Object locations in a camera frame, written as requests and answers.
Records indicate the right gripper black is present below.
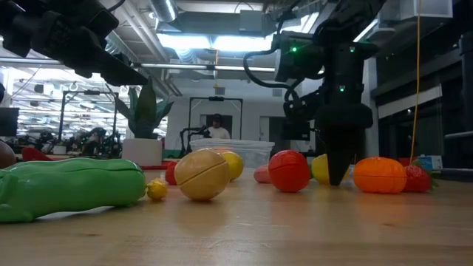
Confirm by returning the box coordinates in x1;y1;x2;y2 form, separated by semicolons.
316;86;374;186

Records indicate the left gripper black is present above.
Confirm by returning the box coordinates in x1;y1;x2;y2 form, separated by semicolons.
0;0;149;87

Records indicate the yellow toy bell pepper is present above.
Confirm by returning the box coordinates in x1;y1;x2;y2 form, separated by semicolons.
310;153;351;185

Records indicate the ribbed orange toy fruit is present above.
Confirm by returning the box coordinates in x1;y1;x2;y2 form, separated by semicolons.
353;157;407;194

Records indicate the pink toy fruit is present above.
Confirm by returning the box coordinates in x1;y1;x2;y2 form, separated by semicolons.
253;164;273;185

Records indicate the red toy strawberry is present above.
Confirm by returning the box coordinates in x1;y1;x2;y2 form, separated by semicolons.
402;159;440;194

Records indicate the yellow toy lemon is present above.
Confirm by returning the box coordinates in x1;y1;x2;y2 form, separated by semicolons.
220;151;245;183

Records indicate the small red toy fruit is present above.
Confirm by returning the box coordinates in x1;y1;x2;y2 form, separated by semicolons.
164;161;179;186

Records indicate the brown toy kiwi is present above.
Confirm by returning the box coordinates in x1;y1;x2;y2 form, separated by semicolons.
0;140;17;170

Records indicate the clear plastic tupperware container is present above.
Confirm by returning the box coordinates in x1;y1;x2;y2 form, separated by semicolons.
189;137;276;169

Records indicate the black curtain panel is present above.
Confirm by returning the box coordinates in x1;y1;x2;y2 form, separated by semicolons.
318;120;367;166

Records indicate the green snake plant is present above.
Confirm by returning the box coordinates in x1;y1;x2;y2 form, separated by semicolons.
105;75;174;140

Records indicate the person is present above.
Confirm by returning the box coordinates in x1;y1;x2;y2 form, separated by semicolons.
81;127;109;156
206;113;232;140

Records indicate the white plant pot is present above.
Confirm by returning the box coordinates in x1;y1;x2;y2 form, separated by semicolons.
121;137;164;167

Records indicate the blue white box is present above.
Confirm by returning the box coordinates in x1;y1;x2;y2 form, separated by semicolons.
417;154;443;171

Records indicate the long linear ceiling light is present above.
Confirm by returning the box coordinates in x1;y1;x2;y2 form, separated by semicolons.
132;62;276;73

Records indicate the black monitor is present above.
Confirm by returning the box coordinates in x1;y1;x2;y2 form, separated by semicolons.
0;106;20;137

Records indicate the green toy cucumber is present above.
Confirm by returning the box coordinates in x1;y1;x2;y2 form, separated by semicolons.
0;157;148;224

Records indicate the yellow toy banana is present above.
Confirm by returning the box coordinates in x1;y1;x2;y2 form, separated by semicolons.
146;178;169;202

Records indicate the tan toy potato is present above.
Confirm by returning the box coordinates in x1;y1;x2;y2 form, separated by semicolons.
174;148;232;202

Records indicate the grey ceiling box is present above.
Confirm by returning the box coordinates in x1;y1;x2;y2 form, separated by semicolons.
239;9;265;33

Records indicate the black wall screen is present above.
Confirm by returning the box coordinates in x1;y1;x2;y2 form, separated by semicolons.
282;120;312;142

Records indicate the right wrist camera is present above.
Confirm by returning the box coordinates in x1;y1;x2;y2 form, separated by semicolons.
282;92;319;125

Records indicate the silver round air duct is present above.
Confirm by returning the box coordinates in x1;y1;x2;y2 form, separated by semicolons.
149;0;178;23

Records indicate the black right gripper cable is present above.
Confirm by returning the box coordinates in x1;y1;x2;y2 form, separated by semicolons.
242;50;296;103

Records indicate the black table frame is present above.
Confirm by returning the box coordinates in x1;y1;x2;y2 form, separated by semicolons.
430;166;473;183

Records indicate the yellow hanging cable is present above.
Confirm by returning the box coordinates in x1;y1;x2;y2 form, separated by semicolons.
409;0;423;166

